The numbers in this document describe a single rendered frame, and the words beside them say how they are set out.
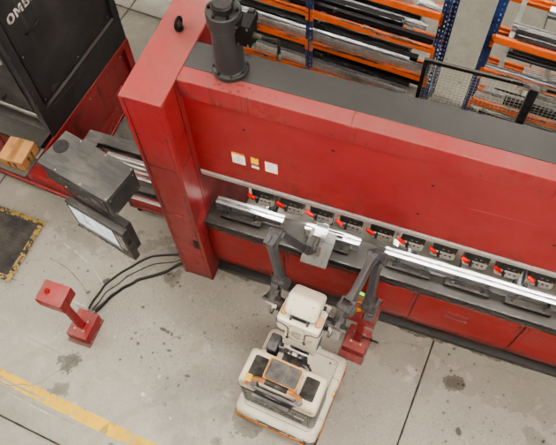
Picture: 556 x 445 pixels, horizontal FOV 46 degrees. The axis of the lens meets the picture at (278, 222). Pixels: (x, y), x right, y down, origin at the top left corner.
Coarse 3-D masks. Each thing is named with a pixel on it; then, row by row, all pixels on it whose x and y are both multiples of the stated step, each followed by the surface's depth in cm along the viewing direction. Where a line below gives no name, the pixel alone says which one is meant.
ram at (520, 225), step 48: (240, 144) 381; (288, 144) 363; (336, 144) 347; (288, 192) 411; (336, 192) 391; (384, 192) 372; (432, 192) 355; (480, 192) 340; (528, 192) 326; (432, 240) 400; (480, 240) 381; (528, 240) 364
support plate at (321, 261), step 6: (312, 228) 446; (312, 234) 444; (330, 234) 444; (330, 240) 442; (324, 246) 440; (330, 246) 440; (324, 252) 438; (330, 252) 438; (306, 258) 436; (312, 258) 436; (318, 258) 436; (324, 258) 436; (312, 264) 434; (318, 264) 434; (324, 264) 434
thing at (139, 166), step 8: (120, 120) 494; (120, 128) 492; (128, 128) 492; (120, 136) 489; (128, 136) 488; (112, 152) 483; (120, 160) 489; (128, 160) 482; (136, 160) 480; (136, 168) 494; (144, 168) 485; (136, 176) 502; (144, 176) 500; (136, 200) 547; (144, 200) 536; (152, 200) 536; (144, 208) 555; (152, 208) 550; (160, 208) 544
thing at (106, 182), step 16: (64, 144) 369; (80, 144) 369; (48, 160) 365; (64, 160) 364; (80, 160) 364; (96, 160) 364; (112, 160) 363; (64, 176) 360; (80, 176) 359; (96, 176) 359; (112, 176) 359; (128, 176) 359; (80, 192) 366; (96, 192) 354; (112, 192) 354; (128, 192) 368; (112, 208) 361
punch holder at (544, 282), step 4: (528, 272) 407; (532, 272) 392; (536, 272) 390; (532, 276) 396; (536, 276) 394; (540, 276) 393; (544, 276) 391; (548, 276) 389; (528, 280) 401; (540, 280) 396; (544, 280) 395; (548, 280) 393; (552, 280) 391; (532, 284) 404; (540, 284) 400; (544, 284) 399; (548, 284) 397; (552, 284) 396; (544, 288) 402; (548, 288) 401
